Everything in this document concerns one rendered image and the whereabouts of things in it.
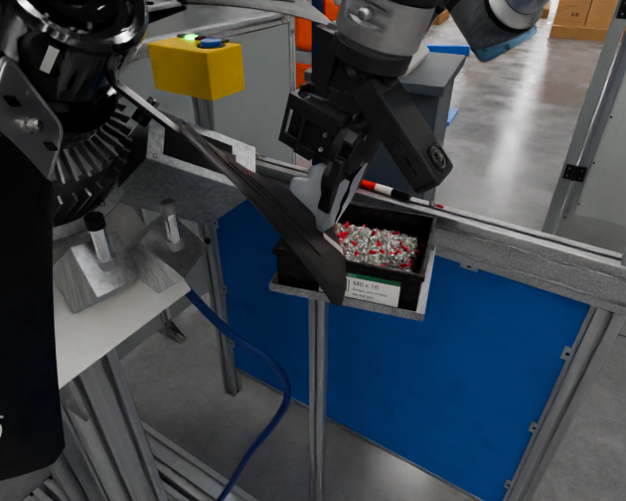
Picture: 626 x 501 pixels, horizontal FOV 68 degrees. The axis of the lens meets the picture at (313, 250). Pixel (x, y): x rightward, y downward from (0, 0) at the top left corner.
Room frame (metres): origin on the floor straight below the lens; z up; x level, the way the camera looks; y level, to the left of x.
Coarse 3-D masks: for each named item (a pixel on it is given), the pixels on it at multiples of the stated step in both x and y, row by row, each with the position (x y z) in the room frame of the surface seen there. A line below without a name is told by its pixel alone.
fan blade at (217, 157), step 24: (240, 168) 0.44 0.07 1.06; (264, 192) 0.42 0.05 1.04; (288, 192) 0.53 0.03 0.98; (264, 216) 0.37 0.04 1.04; (288, 216) 0.41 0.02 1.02; (288, 240) 0.36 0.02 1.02; (312, 240) 0.41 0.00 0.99; (336, 240) 0.47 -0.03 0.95; (312, 264) 0.36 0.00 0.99; (336, 264) 0.40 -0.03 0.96; (336, 288) 0.36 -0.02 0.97
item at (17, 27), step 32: (0, 0) 0.37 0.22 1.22; (32, 0) 0.39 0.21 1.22; (64, 0) 0.41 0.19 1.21; (96, 0) 0.43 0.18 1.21; (128, 0) 0.45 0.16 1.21; (0, 32) 0.37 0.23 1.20; (32, 32) 0.36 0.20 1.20; (64, 32) 0.37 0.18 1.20; (96, 32) 0.40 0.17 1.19; (128, 32) 0.41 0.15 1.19; (32, 64) 0.38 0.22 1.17; (64, 64) 0.38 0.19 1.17; (96, 64) 0.39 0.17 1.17; (64, 96) 0.40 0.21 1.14; (96, 96) 0.42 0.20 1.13; (64, 128) 0.42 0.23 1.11; (96, 128) 0.44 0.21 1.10
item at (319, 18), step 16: (176, 0) 0.54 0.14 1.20; (192, 0) 0.53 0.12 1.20; (208, 0) 0.55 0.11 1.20; (224, 0) 0.57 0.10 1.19; (240, 0) 0.59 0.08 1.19; (256, 0) 0.61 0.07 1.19; (272, 0) 0.64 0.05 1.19; (288, 0) 0.67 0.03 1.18; (304, 0) 0.71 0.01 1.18; (304, 16) 0.64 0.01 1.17; (320, 16) 0.68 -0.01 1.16
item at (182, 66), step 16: (160, 48) 0.96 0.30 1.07; (176, 48) 0.94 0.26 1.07; (192, 48) 0.94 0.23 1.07; (208, 48) 0.93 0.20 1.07; (224, 48) 0.94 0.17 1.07; (240, 48) 0.98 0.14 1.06; (160, 64) 0.97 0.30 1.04; (176, 64) 0.94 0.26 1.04; (192, 64) 0.92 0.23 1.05; (208, 64) 0.90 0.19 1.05; (224, 64) 0.94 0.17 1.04; (240, 64) 0.98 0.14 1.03; (160, 80) 0.97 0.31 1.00; (176, 80) 0.95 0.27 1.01; (192, 80) 0.92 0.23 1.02; (208, 80) 0.90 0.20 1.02; (224, 80) 0.93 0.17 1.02; (240, 80) 0.97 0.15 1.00; (208, 96) 0.91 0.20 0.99; (224, 96) 0.93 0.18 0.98
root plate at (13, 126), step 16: (0, 64) 0.35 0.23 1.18; (16, 64) 0.37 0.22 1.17; (0, 80) 0.34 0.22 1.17; (16, 80) 0.37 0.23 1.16; (0, 96) 0.34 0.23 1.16; (16, 96) 0.36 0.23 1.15; (32, 96) 0.38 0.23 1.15; (0, 112) 0.33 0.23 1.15; (16, 112) 0.35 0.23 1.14; (32, 112) 0.37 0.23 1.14; (48, 112) 0.39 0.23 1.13; (0, 128) 0.33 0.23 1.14; (16, 128) 0.35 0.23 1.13; (48, 128) 0.39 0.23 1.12; (16, 144) 0.34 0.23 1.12; (32, 144) 0.36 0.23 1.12; (32, 160) 0.35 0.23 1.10; (48, 160) 0.37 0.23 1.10; (48, 176) 0.36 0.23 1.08
